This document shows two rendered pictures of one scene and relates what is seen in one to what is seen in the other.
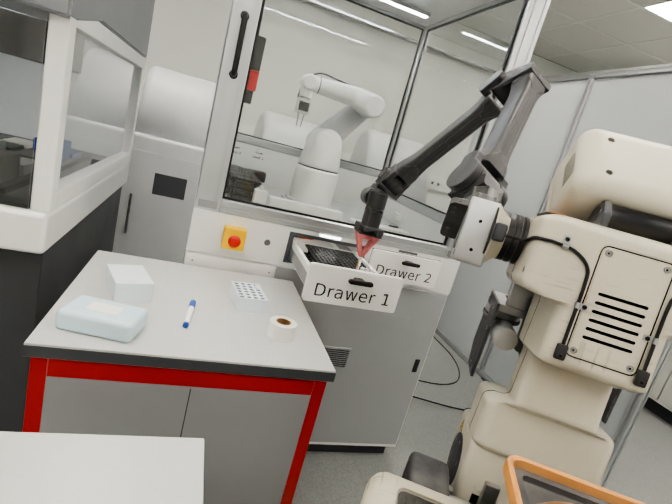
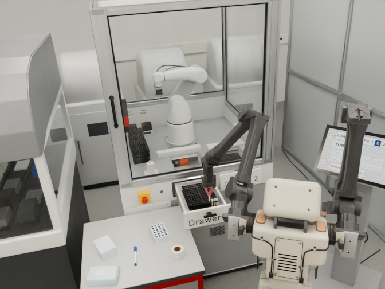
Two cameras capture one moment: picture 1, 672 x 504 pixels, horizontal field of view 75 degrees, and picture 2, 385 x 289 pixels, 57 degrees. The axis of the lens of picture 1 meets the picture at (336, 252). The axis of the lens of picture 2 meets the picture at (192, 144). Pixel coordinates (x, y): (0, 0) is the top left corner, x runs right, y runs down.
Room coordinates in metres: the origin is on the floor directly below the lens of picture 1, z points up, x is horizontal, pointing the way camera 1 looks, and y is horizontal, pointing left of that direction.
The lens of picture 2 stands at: (-0.42, -0.22, 2.13)
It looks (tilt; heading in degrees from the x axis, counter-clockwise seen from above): 26 degrees down; 7
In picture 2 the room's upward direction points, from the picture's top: 3 degrees counter-clockwise
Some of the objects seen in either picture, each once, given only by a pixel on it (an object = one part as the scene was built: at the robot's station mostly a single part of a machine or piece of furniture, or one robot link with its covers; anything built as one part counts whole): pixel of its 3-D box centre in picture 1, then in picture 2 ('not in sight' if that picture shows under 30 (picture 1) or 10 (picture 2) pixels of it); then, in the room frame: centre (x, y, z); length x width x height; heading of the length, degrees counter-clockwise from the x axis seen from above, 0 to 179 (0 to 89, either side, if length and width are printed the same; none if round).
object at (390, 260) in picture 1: (404, 269); (240, 178); (1.61, -0.27, 0.87); 0.29 x 0.02 x 0.11; 110
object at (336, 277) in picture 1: (353, 288); (208, 216); (1.20, -0.08, 0.87); 0.29 x 0.02 x 0.11; 110
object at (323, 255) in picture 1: (335, 267); (199, 197); (1.39, -0.01, 0.87); 0.22 x 0.18 x 0.06; 20
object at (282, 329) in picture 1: (281, 328); (177, 252); (1.01, 0.08, 0.78); 0.07 x 0.07 x 0.04
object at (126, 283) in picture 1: (128, 282); (105, 247); (1.02, 0.49, 0.79); 0.13 x 0.09 x 0.05; 39
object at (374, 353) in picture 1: (286, 317); (189, 203); (1.97, 0.15, 0.40); 1.03 x 0.95 x 0.80; 110
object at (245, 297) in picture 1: (247, 296); (159, 233); (1.16, 0.21, 0.78); 0.12 x 0.08 x 0.04; 26
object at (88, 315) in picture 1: (103, 317); (102, 275); (0.83, 0.43, 0.78); 0.15 x 0.10 x 0.04; 96
